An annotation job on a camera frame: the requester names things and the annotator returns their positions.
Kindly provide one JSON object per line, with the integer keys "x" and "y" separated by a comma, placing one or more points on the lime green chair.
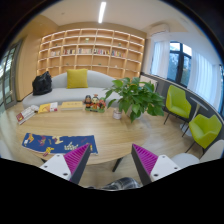
{"x": 204, "y": 130}
{"x": 177, "y": 103}

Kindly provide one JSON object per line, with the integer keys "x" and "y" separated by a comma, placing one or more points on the yellow book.
{"x": 73, "y": 105}

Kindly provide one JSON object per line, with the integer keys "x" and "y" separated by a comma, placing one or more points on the white chair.
{"x": 216, "y": 151}

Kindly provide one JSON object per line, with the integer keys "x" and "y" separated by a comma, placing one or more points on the lime green chair far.
{"x": 177, "y": 103}

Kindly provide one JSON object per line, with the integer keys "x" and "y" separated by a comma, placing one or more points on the green potted plant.
{"x": 136, "y": 97}

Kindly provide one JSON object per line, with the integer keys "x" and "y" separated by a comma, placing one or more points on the black bag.
{"x": 42, "y": 84}

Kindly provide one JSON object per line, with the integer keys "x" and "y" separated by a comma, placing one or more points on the window with dark frame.
{"x": 179, "y": 63}

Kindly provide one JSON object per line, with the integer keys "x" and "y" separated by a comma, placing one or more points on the glass door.
{"x": 7, "y": 76}

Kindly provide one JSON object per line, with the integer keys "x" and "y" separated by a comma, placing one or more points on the yellow and red booklet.
{"x": 50, "y": 107}

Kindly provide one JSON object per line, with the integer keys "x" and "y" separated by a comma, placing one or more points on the grey sofa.
{"x": 97, "y": 84}

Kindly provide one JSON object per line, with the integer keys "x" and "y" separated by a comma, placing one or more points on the yellow cushion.
{"x": 77, "y": 78}

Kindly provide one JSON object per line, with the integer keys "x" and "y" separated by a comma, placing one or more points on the air conditioner unit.
{"x": 159, "y": 29}

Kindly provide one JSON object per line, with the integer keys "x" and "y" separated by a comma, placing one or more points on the white curtain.
{"x": 160, "y": 61}
{"x": 205, "y": 79}

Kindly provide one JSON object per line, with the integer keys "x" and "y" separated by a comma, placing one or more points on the ceiling light strip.
{"x": 101, "y": 11}

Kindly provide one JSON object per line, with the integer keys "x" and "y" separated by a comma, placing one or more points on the wooden bookshelf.
{"x": 114, "y": 53}

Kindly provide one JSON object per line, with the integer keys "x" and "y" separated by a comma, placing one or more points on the white curtain left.
{"x": 160, "y": 61}

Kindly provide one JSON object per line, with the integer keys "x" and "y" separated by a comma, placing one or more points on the colourful doll figurines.
{"x": 94, "y": 104}

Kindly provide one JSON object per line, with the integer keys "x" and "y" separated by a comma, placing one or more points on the blue patterned towel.
{"x": 57, "y": 144}

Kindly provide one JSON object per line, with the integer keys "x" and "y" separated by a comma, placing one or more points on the white curtain right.
{"x": 205, "y": 79}

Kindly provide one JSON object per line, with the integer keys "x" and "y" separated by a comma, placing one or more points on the small white cup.
{"x": 117, "y": 114}

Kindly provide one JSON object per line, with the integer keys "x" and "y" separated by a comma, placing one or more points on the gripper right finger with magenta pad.
{"x": 151, "y": 167}

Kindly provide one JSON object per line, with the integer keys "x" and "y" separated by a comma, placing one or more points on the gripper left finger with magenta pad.
{"x": 69, "y": 166}

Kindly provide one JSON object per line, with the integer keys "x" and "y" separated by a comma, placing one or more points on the lime green chair near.
{"x": 204, "y": 130}

